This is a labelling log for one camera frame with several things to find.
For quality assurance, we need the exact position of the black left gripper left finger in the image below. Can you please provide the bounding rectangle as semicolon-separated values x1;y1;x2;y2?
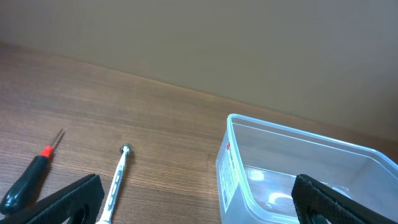
1;174;104;224

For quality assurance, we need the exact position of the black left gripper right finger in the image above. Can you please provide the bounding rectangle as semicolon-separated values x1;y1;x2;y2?
291;174;397;224

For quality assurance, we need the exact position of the clear plastic container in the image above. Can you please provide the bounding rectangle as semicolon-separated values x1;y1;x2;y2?
216;114;397;224

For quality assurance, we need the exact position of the black red-collar screwdriver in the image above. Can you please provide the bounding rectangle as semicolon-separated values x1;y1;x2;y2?
1;129;65;216

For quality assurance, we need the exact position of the silver combination wrench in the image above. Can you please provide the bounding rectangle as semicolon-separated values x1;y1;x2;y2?
96;143;132;224

